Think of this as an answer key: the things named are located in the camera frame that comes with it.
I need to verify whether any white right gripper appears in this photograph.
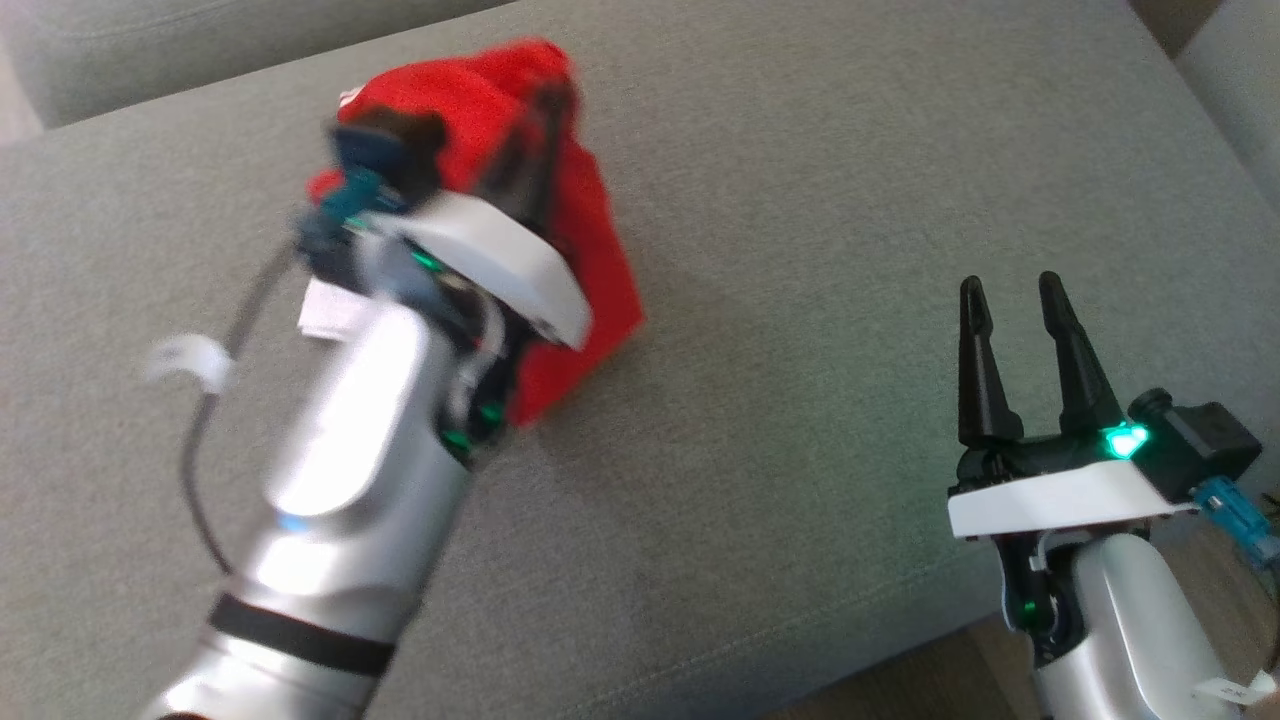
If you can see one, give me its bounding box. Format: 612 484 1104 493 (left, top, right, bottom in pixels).
947 271 1199 541

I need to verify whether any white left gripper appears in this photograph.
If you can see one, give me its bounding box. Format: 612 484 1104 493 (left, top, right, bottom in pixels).
355 85 593 351

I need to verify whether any red and white jersey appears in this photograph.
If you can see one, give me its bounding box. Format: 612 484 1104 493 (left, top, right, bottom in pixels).
300 38 646 431

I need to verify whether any grey sofa ottoman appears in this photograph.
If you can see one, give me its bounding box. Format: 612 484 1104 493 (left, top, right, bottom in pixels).
0 0 1280 720

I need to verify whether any teal left cable connector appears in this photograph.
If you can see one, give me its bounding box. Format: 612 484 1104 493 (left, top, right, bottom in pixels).
300 170 401 241

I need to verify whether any teal cable connector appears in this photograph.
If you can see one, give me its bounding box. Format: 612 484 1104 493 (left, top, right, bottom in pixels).
300 170 401 241
1195 477 1280 566

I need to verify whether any teal right cable connector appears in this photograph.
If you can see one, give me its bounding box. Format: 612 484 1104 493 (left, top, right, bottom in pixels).
1195 477 1280 566

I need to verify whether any white right cable tag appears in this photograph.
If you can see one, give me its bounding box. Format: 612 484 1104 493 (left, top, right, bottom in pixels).
1195 672 1279 706

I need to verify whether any white cable tag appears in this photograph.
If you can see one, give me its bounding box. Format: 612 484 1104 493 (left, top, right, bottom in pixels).
1195 672 1279 706
148 335 236 393

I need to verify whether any white left cable tag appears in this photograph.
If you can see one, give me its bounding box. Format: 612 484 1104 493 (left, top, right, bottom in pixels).
148 335 236 393

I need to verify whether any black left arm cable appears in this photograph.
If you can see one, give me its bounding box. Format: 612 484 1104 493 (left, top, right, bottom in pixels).
180 250 301 576

